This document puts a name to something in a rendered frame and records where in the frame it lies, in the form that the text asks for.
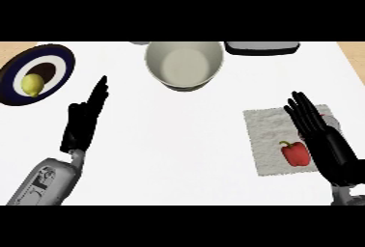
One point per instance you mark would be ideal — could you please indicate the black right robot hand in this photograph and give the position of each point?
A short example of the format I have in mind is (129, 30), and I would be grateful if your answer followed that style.
(328, 144)

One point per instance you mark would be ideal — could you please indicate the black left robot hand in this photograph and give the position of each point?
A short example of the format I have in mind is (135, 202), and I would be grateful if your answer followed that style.
(81, 120)

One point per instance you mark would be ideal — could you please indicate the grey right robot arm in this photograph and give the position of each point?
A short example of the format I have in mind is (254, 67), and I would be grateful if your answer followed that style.
(346, 194)

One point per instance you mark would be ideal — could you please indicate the grey placemat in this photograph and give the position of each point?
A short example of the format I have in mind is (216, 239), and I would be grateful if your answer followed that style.
(266, 141)

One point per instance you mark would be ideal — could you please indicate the pale grey bowl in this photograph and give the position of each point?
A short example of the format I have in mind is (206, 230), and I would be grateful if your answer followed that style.
(183, 65)

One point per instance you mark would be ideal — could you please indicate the red bell pepper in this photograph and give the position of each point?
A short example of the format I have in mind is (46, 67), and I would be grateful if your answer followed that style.
(294, 153)

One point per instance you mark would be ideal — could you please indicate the yellow lemon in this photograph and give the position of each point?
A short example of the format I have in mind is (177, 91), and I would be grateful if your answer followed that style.
(31, 85)

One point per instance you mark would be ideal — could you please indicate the dark blue and white plate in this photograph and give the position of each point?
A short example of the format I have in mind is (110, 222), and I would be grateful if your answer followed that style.
(33, 74)

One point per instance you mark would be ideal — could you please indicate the black and grey appliance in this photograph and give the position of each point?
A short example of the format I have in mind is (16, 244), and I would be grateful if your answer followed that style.
(262, 47)

